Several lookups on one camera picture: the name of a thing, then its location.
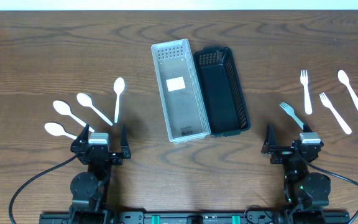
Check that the white label sticker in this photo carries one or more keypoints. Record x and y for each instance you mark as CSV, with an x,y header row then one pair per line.
x,y
175,84

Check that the white plastic spoon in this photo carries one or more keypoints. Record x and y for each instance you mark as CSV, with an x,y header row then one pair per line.
x,y
344,79
86,101
63,108
119,86

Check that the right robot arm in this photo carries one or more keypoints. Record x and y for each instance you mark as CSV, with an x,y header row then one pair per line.
x,y
306,192

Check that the black perforated plastic basket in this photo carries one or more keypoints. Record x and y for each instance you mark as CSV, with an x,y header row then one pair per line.
x,y
222,92

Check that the white perforated plastic basket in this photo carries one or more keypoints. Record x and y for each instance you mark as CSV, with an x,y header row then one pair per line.
x,y
184,110

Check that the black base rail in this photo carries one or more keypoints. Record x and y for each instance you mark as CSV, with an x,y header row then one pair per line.
x,y
250,216

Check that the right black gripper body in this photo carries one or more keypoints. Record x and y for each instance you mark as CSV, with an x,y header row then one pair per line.
x,y
283,155

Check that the white plastic fork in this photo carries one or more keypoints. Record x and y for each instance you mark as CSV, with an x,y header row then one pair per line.
x,y
307,100
291,112
327,103

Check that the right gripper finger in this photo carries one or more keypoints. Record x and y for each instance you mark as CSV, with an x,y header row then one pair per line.
x,y
306,128
270,142

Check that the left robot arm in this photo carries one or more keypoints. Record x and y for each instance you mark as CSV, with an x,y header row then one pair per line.
x,y
90,188

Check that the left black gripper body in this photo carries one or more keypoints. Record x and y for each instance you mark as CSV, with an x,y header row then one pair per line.
x,y
103,154

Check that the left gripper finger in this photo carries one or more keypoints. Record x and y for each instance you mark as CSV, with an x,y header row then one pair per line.
x,y
84,135
124,142

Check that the white plastic spoon lowest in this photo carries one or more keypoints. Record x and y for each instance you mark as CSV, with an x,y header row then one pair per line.
x,y
56,129

